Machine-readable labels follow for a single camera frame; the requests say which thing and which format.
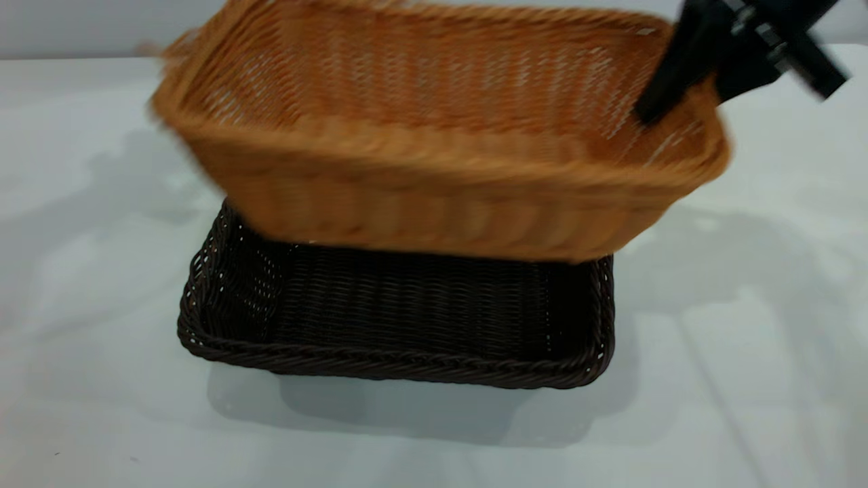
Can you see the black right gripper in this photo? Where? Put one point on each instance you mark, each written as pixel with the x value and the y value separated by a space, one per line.
pixel 793 34

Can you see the orange wicker basket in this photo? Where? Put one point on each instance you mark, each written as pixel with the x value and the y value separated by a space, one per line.
pixel 434 142

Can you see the black wicker basket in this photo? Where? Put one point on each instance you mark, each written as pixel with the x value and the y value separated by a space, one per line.
pixel 420 312

